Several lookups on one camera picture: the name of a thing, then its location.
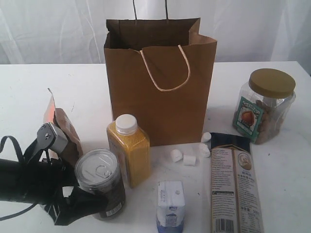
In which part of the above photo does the white marshmallow right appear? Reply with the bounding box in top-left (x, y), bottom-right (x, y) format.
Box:
top-left (198, 143), bottom-right (211, 158)

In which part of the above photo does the dark jar with metal lid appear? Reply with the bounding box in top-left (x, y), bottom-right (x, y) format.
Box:
top-left (75, 149), bottom-right (126, 220)

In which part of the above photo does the white marshmallow middle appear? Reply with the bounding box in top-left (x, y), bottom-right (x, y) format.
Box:
top-left (183, 154), bottom-right (196, 166)

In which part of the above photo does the brown paper shopping bag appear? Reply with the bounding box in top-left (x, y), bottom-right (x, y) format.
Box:
top-left (104, 18), bottom-right (217, 146)

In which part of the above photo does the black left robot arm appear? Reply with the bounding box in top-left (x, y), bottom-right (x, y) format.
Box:
top-left (0, 152), bottom-right (108, 226)

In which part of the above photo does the clear nut jar gold lid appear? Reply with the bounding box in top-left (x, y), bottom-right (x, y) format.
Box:
top-left (232, 68), bottom-right (296, 145)

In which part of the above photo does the long noodle package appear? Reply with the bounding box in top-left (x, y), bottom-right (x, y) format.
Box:
top-left (210, 133), bottom-right (264, 233)

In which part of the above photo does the white marshmallow left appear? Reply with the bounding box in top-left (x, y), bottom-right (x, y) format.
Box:
top-left (170, 149), bottom-right (183, 163)

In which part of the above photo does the torn kraft paper pouch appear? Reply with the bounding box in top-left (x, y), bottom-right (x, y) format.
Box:
top-left (43, 88), bottom-right (83, 168)

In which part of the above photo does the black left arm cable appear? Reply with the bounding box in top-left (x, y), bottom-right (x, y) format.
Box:
top-left (0, 135), bottom-right (37, 219)

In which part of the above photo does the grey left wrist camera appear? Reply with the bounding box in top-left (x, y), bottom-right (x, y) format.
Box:
top-left (36, 122), bottom-right (68, 154)

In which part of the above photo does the white blue milk carton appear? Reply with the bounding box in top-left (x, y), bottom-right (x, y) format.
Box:
top-left (156, 181), bottom-right (186, 233)

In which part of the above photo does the yellow millet plastic bottle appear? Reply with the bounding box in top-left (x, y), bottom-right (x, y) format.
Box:
top-left (106, 114), bottom-right (151, 188)

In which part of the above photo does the white marshmallow by bag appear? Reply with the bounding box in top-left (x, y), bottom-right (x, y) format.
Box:
top-left (201, 132), bottom-right (211, 143)

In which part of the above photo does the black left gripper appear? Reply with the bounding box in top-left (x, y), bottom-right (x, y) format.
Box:
top-left (21, 150), bottom-right (108, 226)

